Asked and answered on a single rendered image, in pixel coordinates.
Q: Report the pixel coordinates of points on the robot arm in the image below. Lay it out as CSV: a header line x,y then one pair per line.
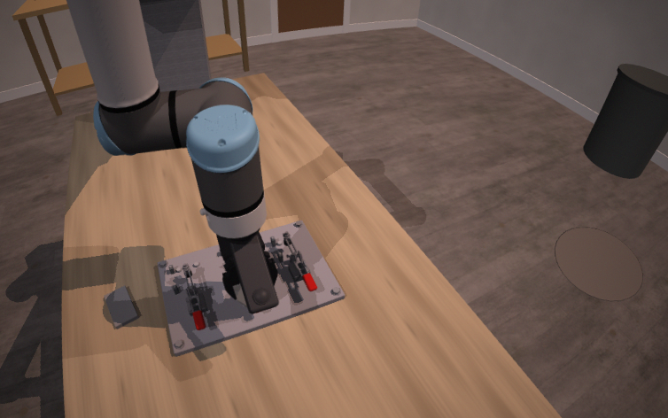
x,y
222,138

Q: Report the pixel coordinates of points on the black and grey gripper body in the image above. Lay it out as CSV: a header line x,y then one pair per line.
x,y
227,256

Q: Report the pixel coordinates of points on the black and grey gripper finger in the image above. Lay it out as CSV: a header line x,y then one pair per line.
x,y
234,289
273,270

